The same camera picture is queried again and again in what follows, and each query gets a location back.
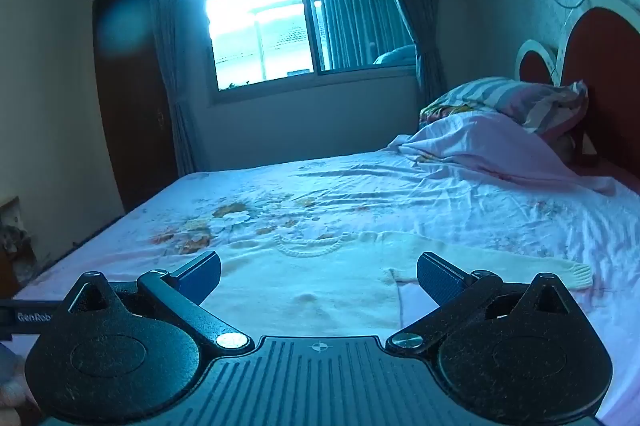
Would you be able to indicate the striped pillow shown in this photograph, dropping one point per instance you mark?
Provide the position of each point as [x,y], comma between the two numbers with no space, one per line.
[510,98]

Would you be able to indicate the white knitted sweater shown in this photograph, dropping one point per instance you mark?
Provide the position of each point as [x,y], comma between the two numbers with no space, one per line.
[310,286]

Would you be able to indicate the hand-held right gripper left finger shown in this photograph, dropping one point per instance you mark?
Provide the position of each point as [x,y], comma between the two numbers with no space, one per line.
[201,277]

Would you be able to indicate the cluttered bedside stand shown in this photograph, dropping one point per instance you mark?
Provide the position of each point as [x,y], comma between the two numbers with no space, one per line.
[15,246]

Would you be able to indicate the dark wooden door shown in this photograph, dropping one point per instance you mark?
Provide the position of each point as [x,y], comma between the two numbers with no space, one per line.
[130,106]

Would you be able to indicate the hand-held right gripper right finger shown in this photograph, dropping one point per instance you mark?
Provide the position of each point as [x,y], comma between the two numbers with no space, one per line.
[439,281]

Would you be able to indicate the person's left hand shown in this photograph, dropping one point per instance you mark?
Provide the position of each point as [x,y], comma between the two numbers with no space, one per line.
[11,390]

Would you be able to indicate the white ornate headboard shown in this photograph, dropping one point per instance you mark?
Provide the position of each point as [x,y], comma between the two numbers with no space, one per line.
[605,71]

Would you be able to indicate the pink blanket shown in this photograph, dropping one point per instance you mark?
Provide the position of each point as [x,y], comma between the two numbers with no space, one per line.
[490,146]

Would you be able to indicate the floral bed sheet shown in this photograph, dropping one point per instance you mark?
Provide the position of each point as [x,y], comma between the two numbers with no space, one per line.
[350,191]

